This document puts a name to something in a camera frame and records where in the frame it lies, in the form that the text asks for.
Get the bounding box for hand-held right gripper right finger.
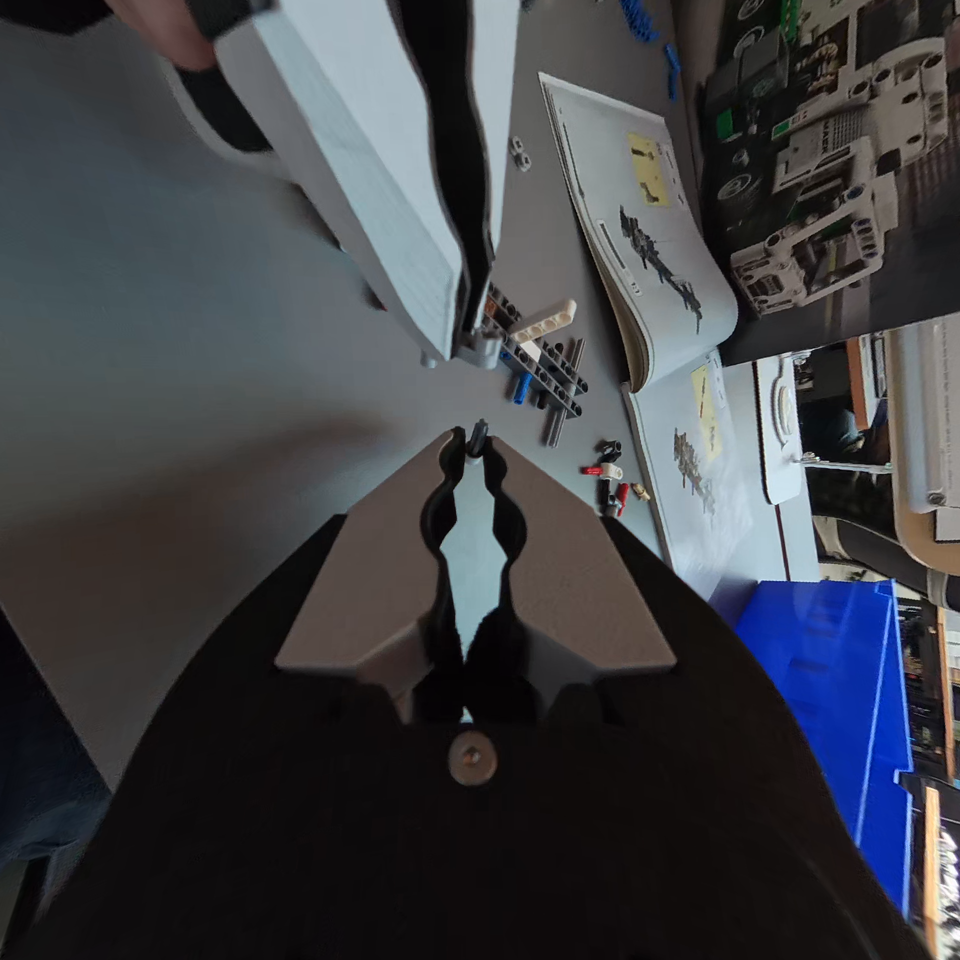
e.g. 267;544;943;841
486;435;676;706

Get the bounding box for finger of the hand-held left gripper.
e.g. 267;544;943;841
397;0;520;333
213;0;472;363

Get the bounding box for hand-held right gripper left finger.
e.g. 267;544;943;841
276;427;462;721

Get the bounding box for dark grey lego beam assembly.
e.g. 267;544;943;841
480;281;591;449

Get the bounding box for pile of small lego pins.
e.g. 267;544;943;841
581;438;654;520

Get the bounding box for lego instruction booklet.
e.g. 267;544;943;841
538;71;755;594

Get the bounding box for dark lego set box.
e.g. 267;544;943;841
671;0;960;369

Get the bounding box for person's left hand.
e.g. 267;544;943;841
112;0;219;73

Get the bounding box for blue plastic bin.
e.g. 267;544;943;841
708;577;918;927

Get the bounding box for person's dark pants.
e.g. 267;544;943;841
0;600;114;901

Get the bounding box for white furniture panel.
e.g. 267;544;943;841
885;318;960;545

